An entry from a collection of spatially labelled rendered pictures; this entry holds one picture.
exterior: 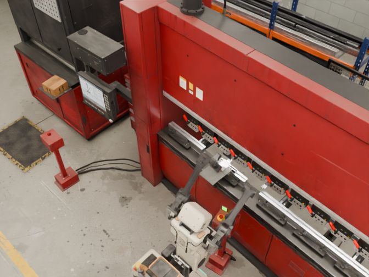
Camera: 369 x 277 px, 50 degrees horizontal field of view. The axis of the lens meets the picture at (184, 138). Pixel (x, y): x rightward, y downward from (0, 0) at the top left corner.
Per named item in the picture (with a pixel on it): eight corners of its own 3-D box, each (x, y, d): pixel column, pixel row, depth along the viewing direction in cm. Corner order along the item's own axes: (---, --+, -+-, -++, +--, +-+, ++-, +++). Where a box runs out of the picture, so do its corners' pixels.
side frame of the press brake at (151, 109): (141, 175, 490) (118, 1, 323) (190, 141, 530) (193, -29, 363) (154, 187, 478) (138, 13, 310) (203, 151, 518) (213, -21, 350)
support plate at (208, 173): (198, 173, 366) (198, 173, 366) (218, 159, 379) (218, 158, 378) (212, 185, 357) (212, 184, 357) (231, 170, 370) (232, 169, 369)
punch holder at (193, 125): (186, 125, 384) (186, 112, 372) (193, 121, 388) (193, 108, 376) (197, 133, 377) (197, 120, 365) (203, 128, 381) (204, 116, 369)
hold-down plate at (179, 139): (167, 134, 417) (167, 133, 415) (171, 132, 419) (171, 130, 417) (187, 150, 402) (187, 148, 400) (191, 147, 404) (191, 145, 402)
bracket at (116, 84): (98, 95, 421) (97, 89, 415) (117, 84, 432) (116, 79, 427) (121, 114, 401) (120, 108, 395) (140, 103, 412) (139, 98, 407)
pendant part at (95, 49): (83, 106, 413) (65, 36, 352) (101, 95, 426) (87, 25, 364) (115, 129, 390) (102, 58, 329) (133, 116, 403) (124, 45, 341)
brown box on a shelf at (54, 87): (38, 88, 452) (35, 80, 443) (57, 78, 465) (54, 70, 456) (52, 100, 438) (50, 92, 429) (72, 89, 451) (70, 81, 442)
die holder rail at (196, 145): (168, 129, 422) (168, 123, 415) (172, 127, 425) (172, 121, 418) (201, 155, 397) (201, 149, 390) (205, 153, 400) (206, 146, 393)
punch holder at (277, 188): (267, 186, 334) (270, 173, 322) (274, 180, 338) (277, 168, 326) (281, 196, 327) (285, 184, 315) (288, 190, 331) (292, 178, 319)
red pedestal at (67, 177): (54, 182, 483) (35, 135, 423) (71, 171, 495) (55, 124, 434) (62, 192, 473) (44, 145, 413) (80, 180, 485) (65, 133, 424)
